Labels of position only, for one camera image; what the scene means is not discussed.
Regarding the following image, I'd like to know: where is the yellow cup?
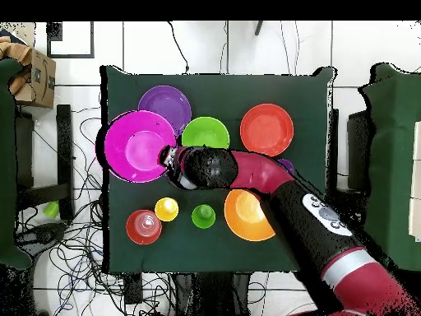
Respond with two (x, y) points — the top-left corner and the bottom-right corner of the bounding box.
(154, 197), (180, 222)

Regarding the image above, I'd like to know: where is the large pink bowl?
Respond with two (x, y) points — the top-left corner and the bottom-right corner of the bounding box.
(104, 109), (178, 184)

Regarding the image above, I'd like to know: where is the green bowl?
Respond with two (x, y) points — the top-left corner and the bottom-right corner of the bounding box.
(181, 116), (231, 150)

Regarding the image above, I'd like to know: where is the large orange bowl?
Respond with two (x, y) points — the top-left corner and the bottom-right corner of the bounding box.
(224, 188), (276, 243)

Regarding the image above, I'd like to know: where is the large red shallow bowl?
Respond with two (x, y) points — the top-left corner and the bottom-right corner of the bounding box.
(239, 103), (294, 157)

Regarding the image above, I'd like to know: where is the purple cup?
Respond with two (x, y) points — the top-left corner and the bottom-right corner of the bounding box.
(277, 158), (296, 175)

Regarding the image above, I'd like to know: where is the large purple shallow bowl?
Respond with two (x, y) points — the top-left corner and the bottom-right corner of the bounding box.
(137, 85), (192, 136)

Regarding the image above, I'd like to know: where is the dark green tablecloth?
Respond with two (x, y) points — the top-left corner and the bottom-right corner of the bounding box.
(99, 64), (338, 274)

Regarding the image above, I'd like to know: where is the small red bowl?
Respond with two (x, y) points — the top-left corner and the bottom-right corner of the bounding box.
(125, 209), (163, 246)

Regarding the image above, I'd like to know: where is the black metal stand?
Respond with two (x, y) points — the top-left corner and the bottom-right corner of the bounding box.
(16, 104), (74, 221)

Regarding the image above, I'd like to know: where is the small green floor cup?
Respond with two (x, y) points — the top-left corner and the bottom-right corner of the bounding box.
(43, 201), (61, 219)

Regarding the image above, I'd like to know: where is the black floor base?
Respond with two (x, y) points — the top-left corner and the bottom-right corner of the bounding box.
(14, 221), (67, 251)

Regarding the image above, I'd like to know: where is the green cloth side table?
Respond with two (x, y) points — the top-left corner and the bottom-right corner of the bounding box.
(358, 62), (421, 277)
(0, 58), (34, 271)

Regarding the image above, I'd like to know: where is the cardboard box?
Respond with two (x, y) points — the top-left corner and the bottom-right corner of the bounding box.
(7, 35), (57, 109)

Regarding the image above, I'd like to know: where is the thin black floor cable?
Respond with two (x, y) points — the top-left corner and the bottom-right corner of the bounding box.
(167, 21), (190, 74)

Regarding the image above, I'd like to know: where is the tangle of floor cables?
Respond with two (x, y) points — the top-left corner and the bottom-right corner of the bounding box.
(16, 108), (172, 316)

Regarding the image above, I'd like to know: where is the black square floor frame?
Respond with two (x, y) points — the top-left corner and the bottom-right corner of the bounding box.
(45, 21), (95, 59)

